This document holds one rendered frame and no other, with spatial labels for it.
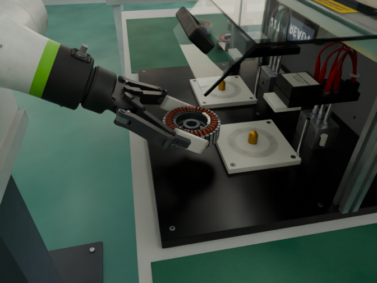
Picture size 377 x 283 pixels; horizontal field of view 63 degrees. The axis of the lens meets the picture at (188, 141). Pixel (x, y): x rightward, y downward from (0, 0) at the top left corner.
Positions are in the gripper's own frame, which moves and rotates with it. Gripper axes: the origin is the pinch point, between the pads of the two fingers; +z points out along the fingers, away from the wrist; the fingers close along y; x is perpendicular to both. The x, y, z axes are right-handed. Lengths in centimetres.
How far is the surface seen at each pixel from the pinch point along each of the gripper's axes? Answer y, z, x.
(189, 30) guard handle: -10.1, -12.8, -17.6
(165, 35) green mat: 80, 9, 5
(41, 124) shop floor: 140, -22, 112
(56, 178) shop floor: 84, -7, 102
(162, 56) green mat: 58, 6, 7
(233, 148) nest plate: -1.4, 10.8, 0.5
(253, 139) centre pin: -0.9, 13.9, -2.9
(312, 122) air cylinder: -1.0, 23.1, -11.8
